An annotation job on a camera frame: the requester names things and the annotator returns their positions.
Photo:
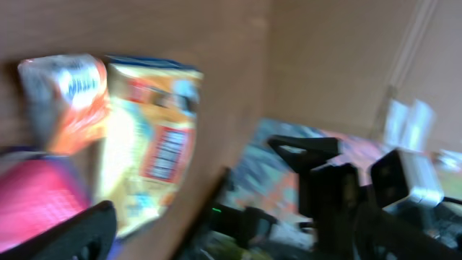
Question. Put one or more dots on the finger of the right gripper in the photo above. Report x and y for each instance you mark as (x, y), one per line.
(303, 154)

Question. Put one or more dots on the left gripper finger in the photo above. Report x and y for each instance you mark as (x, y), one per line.
(88, 235)

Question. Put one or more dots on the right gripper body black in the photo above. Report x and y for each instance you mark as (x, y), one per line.
(330, 195)

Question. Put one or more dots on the red purple tissue pack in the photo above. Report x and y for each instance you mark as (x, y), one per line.
(38, 192)

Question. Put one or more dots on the orange cream snack bag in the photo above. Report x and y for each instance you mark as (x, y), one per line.
(150, 139)

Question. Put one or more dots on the orange white sticker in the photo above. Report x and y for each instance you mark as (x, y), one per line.
(67, 100)

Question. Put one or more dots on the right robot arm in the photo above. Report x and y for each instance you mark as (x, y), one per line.
(224, 232)

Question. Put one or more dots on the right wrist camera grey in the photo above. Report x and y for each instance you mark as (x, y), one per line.
(405, 176)

